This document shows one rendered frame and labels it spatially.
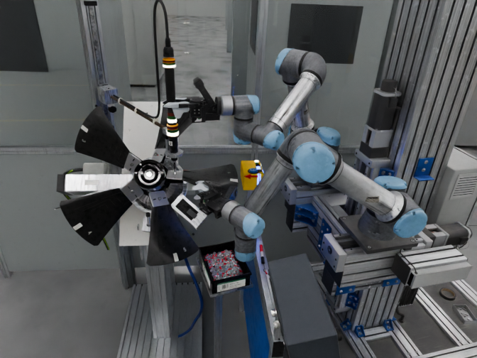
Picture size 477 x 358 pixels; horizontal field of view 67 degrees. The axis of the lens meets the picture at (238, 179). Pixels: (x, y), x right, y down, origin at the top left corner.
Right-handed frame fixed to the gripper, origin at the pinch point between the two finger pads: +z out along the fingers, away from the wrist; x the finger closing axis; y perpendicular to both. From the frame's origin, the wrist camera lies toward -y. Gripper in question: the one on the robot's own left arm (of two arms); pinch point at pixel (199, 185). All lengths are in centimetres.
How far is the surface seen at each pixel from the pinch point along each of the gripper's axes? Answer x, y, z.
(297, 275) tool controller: -8, 14, -61
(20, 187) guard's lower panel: 39, 47, 129
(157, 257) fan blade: 18.5, 25.7, -4.5
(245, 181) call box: 18.1, -33.0, 9.3
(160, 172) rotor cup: -5.4, 10.3, 11.2
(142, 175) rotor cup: -5.6, 16.5, 14.2
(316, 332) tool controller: -9, 24, -75
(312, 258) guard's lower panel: 121, -100, 12
